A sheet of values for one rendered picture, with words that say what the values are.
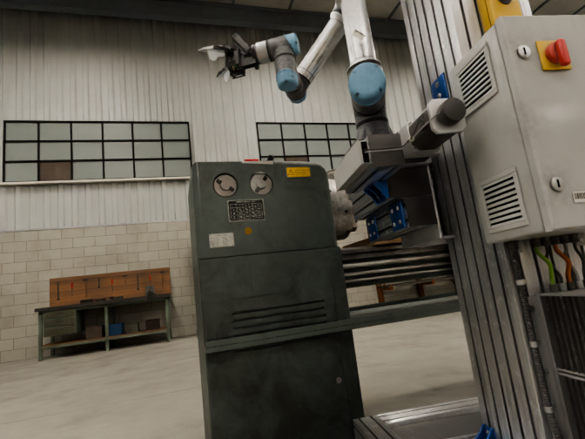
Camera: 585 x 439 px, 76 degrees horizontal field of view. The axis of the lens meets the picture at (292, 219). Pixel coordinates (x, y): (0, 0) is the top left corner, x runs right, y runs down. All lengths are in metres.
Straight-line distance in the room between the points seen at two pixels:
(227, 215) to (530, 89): 1.08
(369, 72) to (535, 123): 0.56
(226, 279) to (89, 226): 7.28
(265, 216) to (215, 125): 7.77
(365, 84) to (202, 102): 8.34
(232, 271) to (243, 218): 0.22
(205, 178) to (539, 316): 1.19
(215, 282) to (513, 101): 1.11
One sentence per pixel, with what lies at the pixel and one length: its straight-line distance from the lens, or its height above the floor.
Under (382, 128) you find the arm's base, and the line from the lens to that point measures 1.36.
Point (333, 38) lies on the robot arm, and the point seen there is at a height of 1.61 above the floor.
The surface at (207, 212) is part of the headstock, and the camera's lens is 1.52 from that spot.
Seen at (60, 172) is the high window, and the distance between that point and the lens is 9.11.
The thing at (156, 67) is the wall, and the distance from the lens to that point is 9.92.
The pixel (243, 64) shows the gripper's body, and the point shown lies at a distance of 1.47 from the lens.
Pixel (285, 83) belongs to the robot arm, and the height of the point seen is 1.41.
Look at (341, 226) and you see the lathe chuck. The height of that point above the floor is 0.97.
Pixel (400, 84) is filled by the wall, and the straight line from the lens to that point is 11.57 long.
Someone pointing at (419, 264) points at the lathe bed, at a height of 0.75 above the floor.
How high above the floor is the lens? 0.72
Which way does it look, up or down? 10 degrees up
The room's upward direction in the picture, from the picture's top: 7 degrees counter-clockwise
